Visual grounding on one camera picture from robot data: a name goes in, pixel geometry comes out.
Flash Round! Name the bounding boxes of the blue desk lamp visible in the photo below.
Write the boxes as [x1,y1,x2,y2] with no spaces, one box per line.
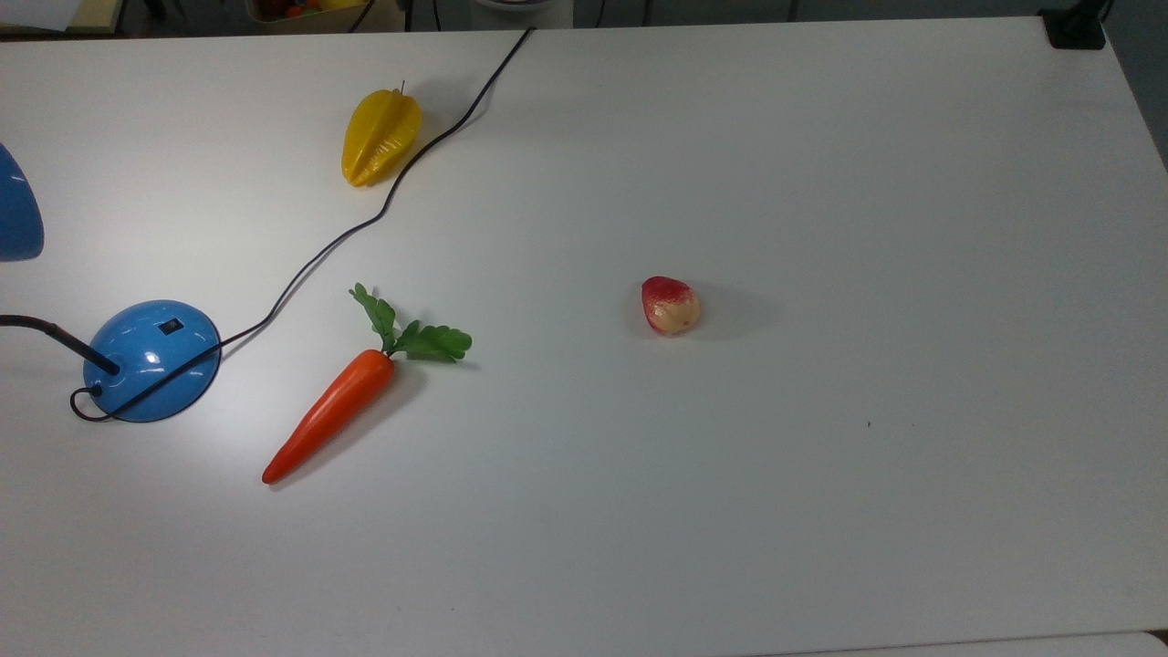
[0,143,223,423]

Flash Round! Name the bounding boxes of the red and cream plastic peach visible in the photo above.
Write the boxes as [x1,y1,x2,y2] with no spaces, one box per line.
[641,276,702,337]

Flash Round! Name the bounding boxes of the orange plastic carrot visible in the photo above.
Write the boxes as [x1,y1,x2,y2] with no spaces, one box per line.
[262,283,474,485]

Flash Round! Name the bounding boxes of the yellow plastic starfruit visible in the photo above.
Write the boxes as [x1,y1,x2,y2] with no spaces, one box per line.
[341,80,423,189]

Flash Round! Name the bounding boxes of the bin of toy fruit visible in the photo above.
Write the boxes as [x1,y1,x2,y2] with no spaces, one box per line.
[245,0,377,26]

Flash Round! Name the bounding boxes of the black table clamp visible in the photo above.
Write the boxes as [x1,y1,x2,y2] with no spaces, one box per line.
[1038,0,1114,51]

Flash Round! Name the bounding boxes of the black lamp power cable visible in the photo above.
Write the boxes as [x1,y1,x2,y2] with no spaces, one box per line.
[70,26,536,422]

